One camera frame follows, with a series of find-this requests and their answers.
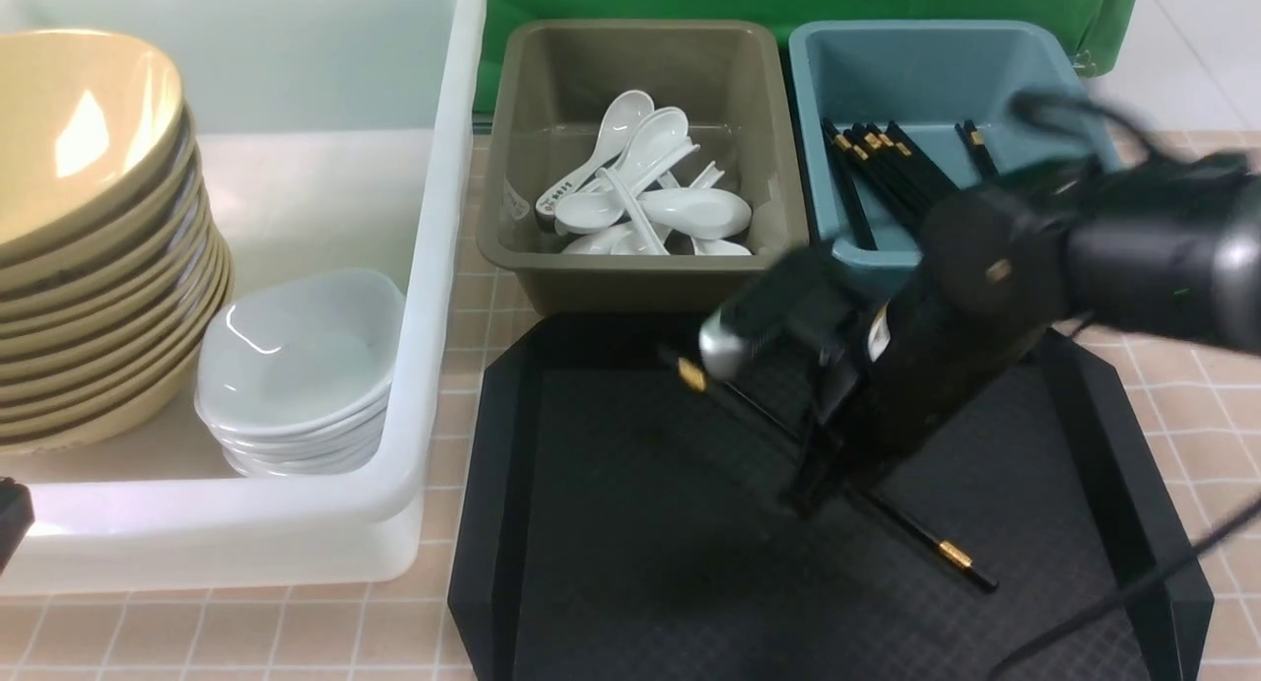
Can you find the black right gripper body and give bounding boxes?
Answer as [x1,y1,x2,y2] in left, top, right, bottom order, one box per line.
[699,183,1078,488]

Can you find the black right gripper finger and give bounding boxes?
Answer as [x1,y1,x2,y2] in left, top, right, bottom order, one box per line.
[783,366,873,515]

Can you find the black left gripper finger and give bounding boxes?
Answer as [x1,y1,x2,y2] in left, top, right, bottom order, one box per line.
[0,475,34,573]

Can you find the black chopstick gold band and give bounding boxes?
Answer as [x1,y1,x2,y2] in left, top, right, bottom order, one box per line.
[847,487,999,594]

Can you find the white ceramic spoon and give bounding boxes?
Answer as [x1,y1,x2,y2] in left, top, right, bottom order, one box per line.
[596,168,670,257]

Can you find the yellow noodle bowl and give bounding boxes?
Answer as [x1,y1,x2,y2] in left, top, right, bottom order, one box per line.
[1,29,184,264]

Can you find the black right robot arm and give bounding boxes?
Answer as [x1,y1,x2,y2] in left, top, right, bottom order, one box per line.
[699,153,1260,516]

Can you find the black chopsticks in bin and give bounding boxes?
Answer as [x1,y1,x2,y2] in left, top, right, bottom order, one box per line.
[820,119,963,251]

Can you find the black serving tray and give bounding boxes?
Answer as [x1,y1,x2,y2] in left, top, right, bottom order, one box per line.
[446,314,1190,680]

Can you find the stack of yellow bowls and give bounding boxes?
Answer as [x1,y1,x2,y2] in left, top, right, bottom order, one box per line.
[0,108,235,455]

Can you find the blue plastic bin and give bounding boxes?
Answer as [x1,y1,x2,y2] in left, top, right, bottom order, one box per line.
[788,20,1122,296]

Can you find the white spoons in bin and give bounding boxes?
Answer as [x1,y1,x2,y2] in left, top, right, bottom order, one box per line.
[533,90,753,257]

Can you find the stack of white dishes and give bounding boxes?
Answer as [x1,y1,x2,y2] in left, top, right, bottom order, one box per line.
[193,269,404,478]

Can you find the green cloth backdrop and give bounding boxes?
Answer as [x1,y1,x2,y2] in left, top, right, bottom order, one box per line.
[474,0,1136,114]

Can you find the brown plastic bin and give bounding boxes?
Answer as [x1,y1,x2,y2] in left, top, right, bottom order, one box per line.
[477,20,810,314]

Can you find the large white plastic tub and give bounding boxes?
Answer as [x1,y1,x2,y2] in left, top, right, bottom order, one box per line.
[3,0,485,597]

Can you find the black cable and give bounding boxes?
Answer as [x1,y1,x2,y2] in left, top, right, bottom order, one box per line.
[985,494,1261,681]

